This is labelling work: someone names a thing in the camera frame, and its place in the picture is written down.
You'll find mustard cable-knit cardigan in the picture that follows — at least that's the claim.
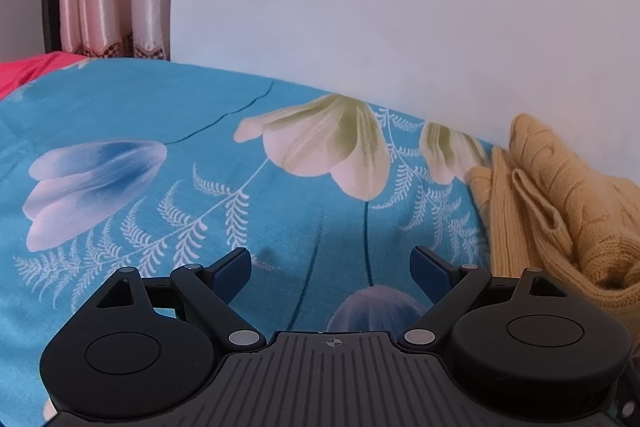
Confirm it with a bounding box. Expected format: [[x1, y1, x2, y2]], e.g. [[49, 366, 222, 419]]
[[466, 114, 639, 336]]

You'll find blue floral bed sheet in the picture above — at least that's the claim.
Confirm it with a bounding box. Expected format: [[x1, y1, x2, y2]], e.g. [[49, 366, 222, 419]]
[[1, 60, 489, 426]]

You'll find red blanket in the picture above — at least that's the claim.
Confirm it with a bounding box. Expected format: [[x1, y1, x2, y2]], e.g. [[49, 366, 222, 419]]
[[0, 52, 85, 98]]

